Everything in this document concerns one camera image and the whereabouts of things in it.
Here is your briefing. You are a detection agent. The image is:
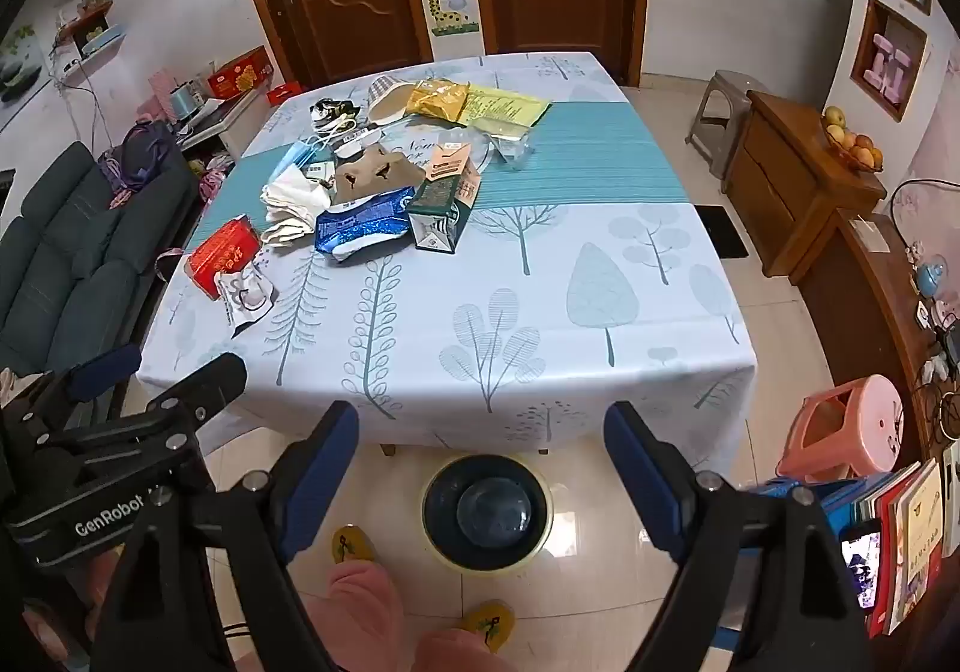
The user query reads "green carton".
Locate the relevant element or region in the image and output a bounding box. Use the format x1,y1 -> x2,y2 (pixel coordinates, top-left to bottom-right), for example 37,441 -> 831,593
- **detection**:
405,173 -> 472,255

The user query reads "person's left leg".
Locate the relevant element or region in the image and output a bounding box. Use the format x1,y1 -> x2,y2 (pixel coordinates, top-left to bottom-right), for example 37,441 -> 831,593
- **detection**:
315,559 -> 425,672

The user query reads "dark green sofa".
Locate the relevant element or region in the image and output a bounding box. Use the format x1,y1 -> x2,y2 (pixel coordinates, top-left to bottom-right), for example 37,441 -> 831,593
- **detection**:
0,141 -> 196,380

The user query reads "fruit bowl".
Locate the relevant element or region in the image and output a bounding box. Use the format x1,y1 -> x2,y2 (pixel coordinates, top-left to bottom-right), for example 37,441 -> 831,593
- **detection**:
821,106 -> 886,174

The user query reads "yellow rimmed trash bin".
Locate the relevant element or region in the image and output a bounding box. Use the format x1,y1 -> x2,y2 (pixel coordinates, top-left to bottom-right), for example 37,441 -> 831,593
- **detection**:
422,454 -> 554,572

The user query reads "framed wall picture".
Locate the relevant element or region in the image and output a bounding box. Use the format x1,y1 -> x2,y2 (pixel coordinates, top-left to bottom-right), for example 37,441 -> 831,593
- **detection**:
0,23 -> 53,110

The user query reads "clear plastic wrapper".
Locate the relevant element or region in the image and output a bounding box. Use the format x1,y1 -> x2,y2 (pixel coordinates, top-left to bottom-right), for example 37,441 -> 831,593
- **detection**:
442,128 -> 537,172

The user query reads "crumpled white wrapper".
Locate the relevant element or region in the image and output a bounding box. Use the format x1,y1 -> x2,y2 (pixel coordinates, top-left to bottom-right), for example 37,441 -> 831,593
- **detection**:
215,265 -> 278,337

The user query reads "wooden cabinet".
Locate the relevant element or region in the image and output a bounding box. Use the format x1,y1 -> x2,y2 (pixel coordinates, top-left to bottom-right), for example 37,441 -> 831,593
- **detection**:
724,91 -> 890,279

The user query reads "wall shelf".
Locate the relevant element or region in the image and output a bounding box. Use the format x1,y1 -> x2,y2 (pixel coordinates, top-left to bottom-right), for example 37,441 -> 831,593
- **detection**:
52,0 -> 128,80

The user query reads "large red gift box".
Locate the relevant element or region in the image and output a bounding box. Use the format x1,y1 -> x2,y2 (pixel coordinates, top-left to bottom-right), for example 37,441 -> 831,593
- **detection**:
206,46 -> 275,99

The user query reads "black floor mat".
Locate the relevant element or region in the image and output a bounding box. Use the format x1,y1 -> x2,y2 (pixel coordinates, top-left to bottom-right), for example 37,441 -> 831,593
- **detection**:
694,205 -> 751,260

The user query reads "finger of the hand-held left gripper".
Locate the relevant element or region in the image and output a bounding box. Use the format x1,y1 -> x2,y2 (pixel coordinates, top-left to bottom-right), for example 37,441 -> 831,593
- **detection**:
146,353 -> 248,433
66,343 -> 143,404

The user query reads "smartphone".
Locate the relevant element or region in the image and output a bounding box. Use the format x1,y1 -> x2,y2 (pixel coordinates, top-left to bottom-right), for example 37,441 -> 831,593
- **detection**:
840,518 -> 884,609

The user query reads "yellow plastic bag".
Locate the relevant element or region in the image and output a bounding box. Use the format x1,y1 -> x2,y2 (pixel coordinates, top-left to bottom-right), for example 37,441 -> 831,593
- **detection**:
459,85 -> 552,137

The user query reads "white low cabinet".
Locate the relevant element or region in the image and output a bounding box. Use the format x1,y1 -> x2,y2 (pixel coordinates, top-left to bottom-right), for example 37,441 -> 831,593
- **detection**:
176,88 -> 271,163

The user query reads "blue face mask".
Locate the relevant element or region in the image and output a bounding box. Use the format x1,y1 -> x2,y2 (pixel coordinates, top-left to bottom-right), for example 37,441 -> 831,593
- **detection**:
279,142 -> 331,182

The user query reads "yellow slipper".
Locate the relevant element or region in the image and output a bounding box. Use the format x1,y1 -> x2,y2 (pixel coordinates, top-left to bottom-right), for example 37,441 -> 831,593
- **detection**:
332,526 -> 380,564
459,601 -> 517,654

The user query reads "grey plastic stool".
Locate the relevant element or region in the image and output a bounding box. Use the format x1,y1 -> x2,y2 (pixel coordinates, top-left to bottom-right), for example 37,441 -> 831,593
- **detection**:
684,70 -> 770,182

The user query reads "tree printed tablecloth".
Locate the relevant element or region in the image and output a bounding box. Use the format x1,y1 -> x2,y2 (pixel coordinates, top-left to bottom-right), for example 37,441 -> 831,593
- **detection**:
135,51 -> 758,474

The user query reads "blue snack bag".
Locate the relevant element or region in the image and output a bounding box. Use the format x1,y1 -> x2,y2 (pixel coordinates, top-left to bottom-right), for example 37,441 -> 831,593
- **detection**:
315,186 -> 417,262

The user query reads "orange paper packet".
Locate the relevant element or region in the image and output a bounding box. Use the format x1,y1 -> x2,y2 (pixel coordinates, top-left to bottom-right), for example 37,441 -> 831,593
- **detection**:
425,143 -> 481,212

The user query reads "white crumpled cloth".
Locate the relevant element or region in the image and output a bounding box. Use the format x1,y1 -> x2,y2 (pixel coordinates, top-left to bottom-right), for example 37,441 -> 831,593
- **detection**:
260,163 -> 335,245

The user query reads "black and silver wrapper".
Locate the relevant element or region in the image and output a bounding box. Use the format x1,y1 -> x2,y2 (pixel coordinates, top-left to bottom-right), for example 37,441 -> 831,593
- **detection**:
311,97 -> 361,133

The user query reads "red paper box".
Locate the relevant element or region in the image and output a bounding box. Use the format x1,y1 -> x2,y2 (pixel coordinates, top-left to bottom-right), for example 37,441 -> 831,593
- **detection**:
184,216 -> 263,302

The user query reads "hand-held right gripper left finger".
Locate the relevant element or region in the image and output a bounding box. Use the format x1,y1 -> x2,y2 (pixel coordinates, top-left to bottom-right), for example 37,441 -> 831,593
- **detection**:
90,400 -> 361,672

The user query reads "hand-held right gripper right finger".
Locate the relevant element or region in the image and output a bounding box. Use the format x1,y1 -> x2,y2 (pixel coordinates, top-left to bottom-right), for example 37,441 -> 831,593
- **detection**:
604,400 -> 875,672

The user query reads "pink plastic stool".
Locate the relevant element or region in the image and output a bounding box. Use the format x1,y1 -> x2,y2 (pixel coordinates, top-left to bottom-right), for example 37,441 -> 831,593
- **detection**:
776,376 -> 906,482

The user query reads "brown paper pulp tray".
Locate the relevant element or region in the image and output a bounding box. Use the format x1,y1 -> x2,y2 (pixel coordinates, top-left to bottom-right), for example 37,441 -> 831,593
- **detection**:
332,143 -> 425,204

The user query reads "wall niche with pink figures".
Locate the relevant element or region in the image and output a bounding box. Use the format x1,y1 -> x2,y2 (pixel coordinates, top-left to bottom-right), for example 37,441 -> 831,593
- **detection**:
850,0 -> 929,122

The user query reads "row of books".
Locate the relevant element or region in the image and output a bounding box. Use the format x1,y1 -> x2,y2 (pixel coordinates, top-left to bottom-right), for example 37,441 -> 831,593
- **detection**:
855,439 -> 960,635

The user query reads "purple bag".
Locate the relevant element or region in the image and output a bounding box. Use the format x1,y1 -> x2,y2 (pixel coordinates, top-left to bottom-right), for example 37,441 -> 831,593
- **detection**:
97,121 -> 185,193

